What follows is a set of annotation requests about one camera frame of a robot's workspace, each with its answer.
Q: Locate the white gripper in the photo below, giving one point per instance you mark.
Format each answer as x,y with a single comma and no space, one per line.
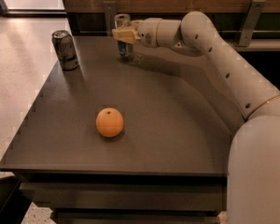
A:
148,32

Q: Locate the silver blue redbull can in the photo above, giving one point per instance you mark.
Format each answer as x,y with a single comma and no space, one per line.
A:
125,50

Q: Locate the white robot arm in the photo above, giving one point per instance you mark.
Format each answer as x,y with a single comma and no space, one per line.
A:
253,187

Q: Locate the dark soda can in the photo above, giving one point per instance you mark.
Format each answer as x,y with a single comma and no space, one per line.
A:
63,44

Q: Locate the orange fruit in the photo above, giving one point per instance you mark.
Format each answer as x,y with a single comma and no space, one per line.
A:
109,122

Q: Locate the dark grey table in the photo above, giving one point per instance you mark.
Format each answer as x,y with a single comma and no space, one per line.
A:
145,142

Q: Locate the black object bottom left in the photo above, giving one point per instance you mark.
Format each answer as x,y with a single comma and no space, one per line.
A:
13,204

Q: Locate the left metal bracket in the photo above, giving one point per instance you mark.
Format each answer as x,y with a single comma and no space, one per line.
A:
110,11

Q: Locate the metal bracket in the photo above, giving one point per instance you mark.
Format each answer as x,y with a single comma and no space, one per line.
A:
110,11
250,21

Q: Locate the right metal bracket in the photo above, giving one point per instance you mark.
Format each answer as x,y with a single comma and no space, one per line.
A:
250,21

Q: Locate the wooden wall bench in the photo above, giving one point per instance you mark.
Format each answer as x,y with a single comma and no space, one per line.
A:
87,17

